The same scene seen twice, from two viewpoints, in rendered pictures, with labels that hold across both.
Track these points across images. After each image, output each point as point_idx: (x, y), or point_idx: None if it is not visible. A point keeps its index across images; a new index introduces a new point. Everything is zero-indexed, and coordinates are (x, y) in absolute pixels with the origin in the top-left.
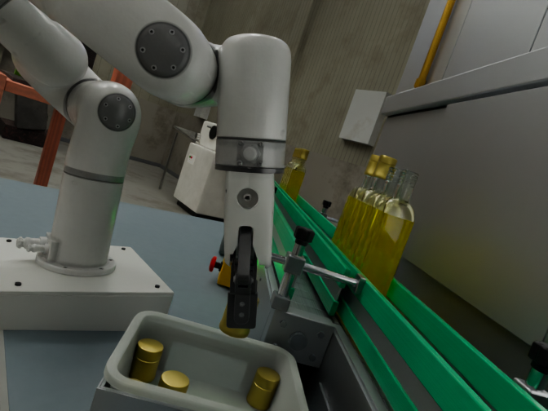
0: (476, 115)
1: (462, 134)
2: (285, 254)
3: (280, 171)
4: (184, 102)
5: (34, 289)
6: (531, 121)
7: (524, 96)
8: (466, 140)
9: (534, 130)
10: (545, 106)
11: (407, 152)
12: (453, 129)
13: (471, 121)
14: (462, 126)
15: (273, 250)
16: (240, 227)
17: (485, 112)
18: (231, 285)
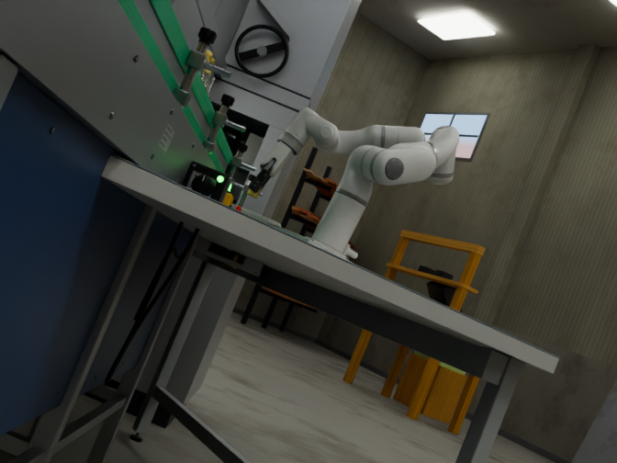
0: (187, 2)
1: (181, 11)
2: (222, 160)
3: (278, 141)
4: (317, 145)
5: None
6: (191, 28)
7: (196, 9)
8: (180, 18)
9: (190, 33)
10: (195, 23)
11: None
12: (181, 2)
13: (185, 5)
14: (183, 5)
15: (216, 162)
16: (273, 165)
17: (189, 5)
18: (266, 182)
